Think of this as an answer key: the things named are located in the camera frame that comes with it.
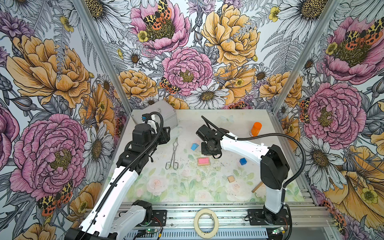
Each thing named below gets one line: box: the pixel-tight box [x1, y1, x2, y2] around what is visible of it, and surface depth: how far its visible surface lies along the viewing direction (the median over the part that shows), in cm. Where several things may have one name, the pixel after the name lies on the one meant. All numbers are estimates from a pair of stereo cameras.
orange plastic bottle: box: [251, 122, 263, 137], surface depth 104 cm
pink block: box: [198, 158, 209, 164], surface depth 93 cm
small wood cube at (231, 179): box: [227, 175, 235, 183], surface depth 89 cm
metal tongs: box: [165, 137, 179, 171], surface depth 96 cm
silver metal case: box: [131, 99, 178, 128], surface depth 104 cm
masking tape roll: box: [194, 208, 219, 239], surface depth 71 cm
